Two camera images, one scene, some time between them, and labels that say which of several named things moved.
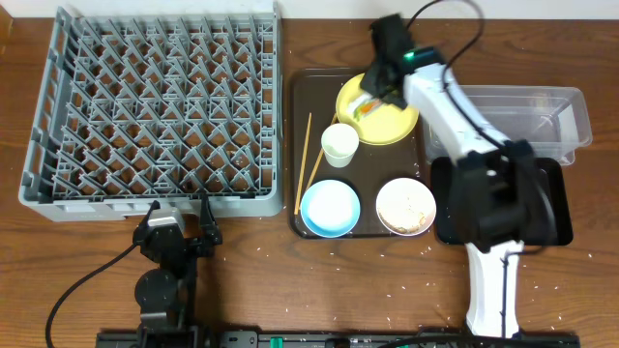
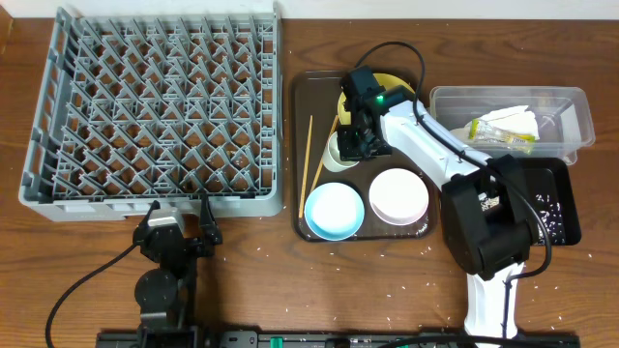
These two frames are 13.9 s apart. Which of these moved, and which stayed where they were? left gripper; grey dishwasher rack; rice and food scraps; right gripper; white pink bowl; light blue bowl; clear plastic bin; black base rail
Moved: right gripper; rice and food scraps; white pink bowl
Stayed: black base rail; left gripper; clear plastic bin; grey dishwasher rack; light blue bowl
